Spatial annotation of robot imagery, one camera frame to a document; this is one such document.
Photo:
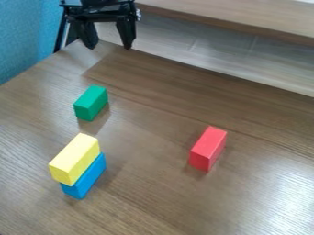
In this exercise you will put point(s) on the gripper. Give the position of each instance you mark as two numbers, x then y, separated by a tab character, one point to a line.
102	8

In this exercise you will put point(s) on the green rectangle block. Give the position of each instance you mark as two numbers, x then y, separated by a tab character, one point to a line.
91	102

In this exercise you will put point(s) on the yellow rectangle block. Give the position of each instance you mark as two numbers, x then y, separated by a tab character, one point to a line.
74	159

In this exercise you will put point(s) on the blue rectangle block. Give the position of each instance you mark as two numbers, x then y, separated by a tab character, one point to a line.
86	180

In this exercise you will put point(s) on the red rectangle block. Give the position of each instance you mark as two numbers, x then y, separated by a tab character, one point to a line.
207	149

